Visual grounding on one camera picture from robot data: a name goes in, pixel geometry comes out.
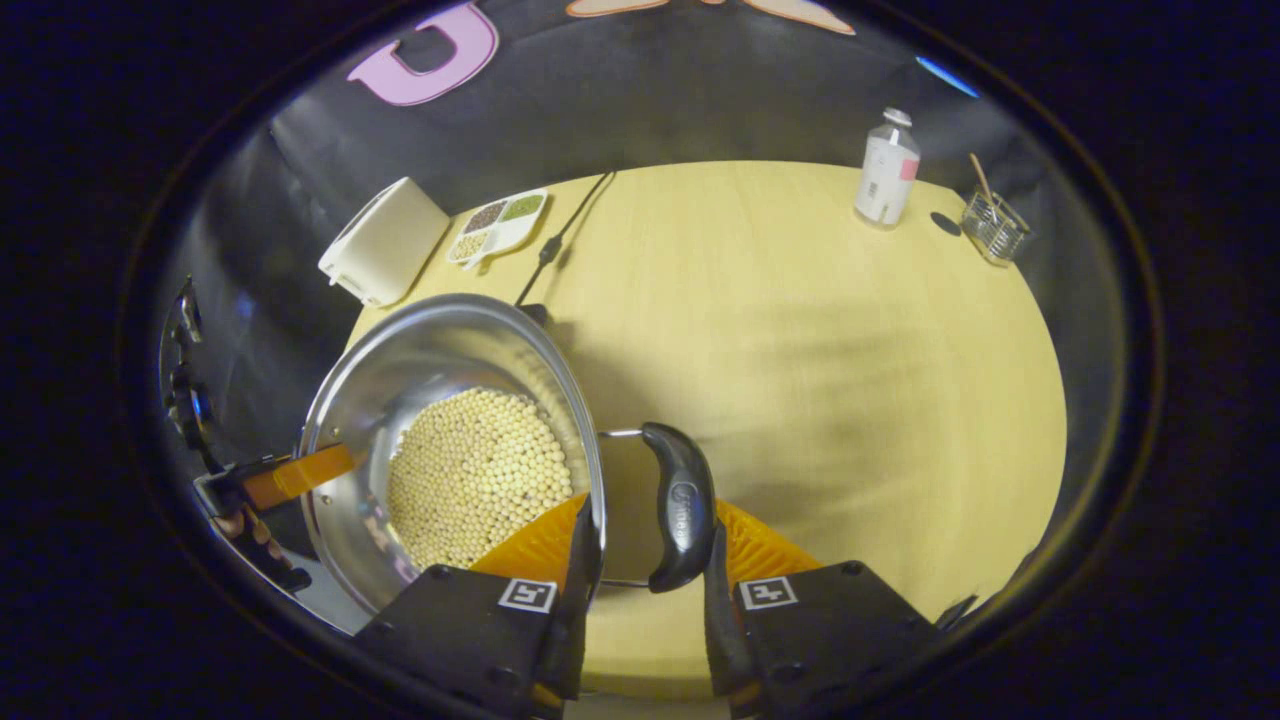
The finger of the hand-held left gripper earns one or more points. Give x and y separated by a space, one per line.
300 475

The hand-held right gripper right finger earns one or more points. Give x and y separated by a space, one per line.
722 640

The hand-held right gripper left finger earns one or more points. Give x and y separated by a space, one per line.
575 620

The stainless steel pot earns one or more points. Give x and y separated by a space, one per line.
400 370

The pile of yellow soybeans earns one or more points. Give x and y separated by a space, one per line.
475 475

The white box appliance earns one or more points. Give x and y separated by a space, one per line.
385 245

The white divided bean tray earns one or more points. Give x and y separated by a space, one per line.
497 228

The small black round disc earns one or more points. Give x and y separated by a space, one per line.
946 224

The clear bottle with white label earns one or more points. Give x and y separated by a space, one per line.
886 175

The wooden stick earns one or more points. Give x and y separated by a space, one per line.
983 182

